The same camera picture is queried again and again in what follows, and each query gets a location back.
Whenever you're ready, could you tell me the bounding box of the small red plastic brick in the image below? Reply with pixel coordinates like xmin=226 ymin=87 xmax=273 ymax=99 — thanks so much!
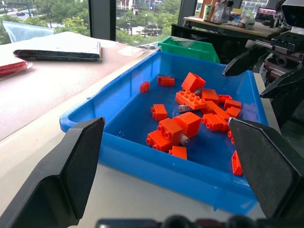
xmin=139 ymin=81 xmax=151 ymax=93

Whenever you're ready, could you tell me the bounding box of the flat orange studded plate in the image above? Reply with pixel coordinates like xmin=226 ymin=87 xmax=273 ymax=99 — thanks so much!
xmin=175 ymin=90 xmax=207 ymax=111

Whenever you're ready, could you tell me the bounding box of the black flat wrapped package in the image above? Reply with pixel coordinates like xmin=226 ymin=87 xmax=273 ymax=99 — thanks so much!
xmin=13 ymin=41 xmax=103 ymax=63

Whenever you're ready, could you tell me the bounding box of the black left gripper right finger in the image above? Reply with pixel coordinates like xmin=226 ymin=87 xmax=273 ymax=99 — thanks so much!
xmin=228 ymin=117 xmax=304 ymax=228

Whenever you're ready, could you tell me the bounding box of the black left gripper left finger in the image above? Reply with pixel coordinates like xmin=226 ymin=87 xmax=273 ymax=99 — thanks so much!
xmin=0 ymin=116 xmax=105 ymax=228

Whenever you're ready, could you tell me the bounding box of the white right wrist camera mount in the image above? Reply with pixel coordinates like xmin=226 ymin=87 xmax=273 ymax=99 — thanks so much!
xmin=281 ymin=0 xmax=304 ymax=34

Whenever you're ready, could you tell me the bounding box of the brown cardboard sheet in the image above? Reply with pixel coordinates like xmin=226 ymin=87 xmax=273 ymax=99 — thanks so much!
xmin=0 ymin=39 xmax=157 ymax=141

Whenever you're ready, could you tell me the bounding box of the red flat wrapped package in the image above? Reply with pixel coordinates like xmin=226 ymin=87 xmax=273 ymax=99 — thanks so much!
xmin=0 ymin=58 xmax=34 ymax=78

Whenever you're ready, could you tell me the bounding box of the dark window frame post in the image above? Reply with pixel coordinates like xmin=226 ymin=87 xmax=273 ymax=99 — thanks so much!
xmin=88 ymin=0 xmax=117 ymax=41

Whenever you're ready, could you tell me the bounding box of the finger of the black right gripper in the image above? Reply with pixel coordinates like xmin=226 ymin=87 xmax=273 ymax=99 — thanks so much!
xmin=222 ymin=45 xmax=274 ymax=77
xmin=259 ymin=67 xmax=304 ymax=99

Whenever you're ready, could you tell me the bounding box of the clear plastic bag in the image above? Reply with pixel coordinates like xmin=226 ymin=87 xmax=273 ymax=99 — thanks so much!
xmin=2 ymin=20 xmax=55 ymax=43

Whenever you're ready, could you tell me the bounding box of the green plastic bin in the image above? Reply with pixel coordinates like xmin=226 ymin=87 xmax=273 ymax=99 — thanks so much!
xmin=158 ymin=35 xmax=221 ymax=64

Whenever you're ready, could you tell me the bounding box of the blue plastic tray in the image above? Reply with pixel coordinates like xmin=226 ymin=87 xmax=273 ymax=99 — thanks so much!
xmin=59 ymin=50 xmax=269 ymax=212

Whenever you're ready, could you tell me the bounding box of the clear bag with bottle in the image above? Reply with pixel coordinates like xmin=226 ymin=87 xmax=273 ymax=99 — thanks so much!
xmin=211 ymin=0 xmax=235 ymax=24

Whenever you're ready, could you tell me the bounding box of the wooden background table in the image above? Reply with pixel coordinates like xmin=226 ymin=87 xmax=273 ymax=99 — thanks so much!
xmin=184 ymin=16 xmax=285 ymax=40

